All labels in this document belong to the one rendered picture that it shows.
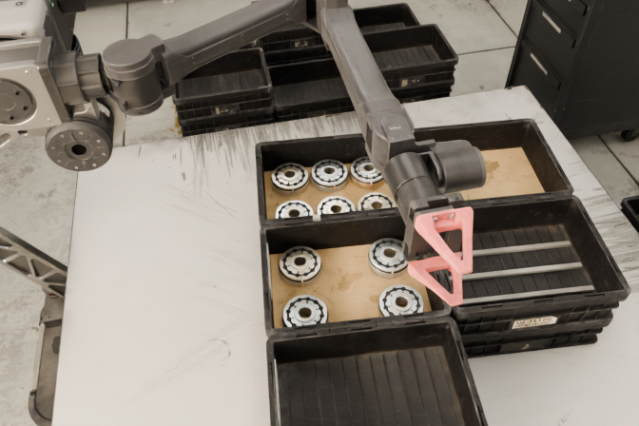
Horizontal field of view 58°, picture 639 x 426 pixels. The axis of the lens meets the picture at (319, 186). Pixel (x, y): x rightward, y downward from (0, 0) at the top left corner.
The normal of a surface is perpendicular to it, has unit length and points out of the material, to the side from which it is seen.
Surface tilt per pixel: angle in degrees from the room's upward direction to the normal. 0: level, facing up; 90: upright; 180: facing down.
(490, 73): 0
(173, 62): 89
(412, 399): 0
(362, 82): 3
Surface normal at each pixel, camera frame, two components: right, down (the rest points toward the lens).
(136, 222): -0.02, -0.69
